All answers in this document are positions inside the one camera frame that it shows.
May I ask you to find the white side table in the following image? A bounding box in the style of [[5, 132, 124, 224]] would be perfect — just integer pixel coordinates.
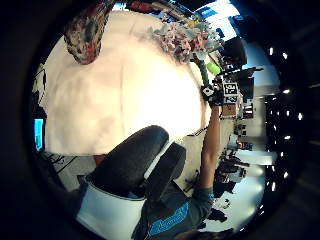
[[233, 149, 279, 167]]

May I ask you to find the black cable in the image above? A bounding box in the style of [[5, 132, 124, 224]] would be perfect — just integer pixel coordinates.
[[46, 152, 78, 176]]

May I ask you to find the white marker cube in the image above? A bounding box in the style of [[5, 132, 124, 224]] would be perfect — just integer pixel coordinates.
[[221, 81, 240, 105]]

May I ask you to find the blue lit monitor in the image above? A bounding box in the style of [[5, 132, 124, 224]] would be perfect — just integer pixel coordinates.
[[33, 117, 46, 153]]

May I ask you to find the brown cardboard box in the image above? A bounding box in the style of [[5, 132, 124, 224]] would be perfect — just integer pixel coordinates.
[[220, 103, 238, 118]]

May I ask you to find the black office chair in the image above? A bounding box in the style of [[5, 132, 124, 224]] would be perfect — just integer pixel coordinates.
[[221, 35, 249, 68]]

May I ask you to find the pink and white flower bunch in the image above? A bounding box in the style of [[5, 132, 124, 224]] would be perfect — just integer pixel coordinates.
[[147, 20, 225, 90]]

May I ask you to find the the person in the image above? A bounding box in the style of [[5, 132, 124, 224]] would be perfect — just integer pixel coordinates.
[[131, 105, 234, 240]]

